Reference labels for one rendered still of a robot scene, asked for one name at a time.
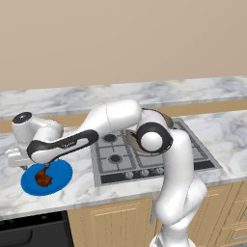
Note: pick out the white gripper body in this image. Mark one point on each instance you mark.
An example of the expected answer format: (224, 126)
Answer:
(16, 159)

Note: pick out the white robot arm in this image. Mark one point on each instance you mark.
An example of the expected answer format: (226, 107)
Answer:
(180, 180)

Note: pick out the blue round plate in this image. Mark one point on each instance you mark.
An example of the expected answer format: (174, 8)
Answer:
(61, 175)

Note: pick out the black dishwasher front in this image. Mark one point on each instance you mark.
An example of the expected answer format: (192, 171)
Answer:
(32, 231)

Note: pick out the grey gas hob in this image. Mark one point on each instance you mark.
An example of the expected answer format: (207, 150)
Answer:
(112, 170)

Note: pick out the grey round hob knob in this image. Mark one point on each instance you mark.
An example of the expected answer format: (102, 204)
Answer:
(144, 172)
(129, 174)
(159, 170)

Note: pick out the light wood cupboard door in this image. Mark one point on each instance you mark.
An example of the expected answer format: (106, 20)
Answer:
(112, 225)
(212, 222)

